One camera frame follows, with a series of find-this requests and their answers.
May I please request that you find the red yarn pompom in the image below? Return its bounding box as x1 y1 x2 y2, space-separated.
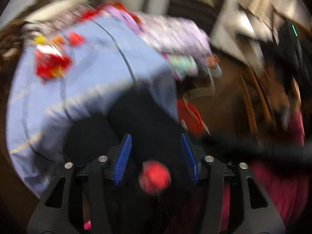
138 160 171 195

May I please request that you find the purple floral blanket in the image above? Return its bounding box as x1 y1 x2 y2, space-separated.
136 12 212 61

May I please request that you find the red blanket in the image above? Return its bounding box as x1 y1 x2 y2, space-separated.
79 2 142 25

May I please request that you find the person's black trouser leg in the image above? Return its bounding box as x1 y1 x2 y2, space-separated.
63 89 196 233

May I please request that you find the cream pillow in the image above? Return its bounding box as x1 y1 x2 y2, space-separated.
24 0 90 23

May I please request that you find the yellow yarn pompom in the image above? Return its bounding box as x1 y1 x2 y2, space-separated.
33 35 48 45

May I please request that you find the white power cable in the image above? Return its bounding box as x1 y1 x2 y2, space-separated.
182 70 216 105

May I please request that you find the red trash basket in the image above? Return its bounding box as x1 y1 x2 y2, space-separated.
177 99 206 137

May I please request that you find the orange medicine box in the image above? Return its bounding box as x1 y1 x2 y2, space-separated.
49 35 64 45

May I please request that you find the pastel tie-dye quilt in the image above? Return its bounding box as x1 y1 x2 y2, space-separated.
168 55 198 81

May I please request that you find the blue striped bed sheet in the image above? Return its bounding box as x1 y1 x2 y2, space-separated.
6 16 177 197

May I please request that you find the small red snack packet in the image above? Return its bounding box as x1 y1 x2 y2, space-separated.
68 32 85 47

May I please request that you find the red snack bag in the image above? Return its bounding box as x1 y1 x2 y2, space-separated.
34 44 73 80

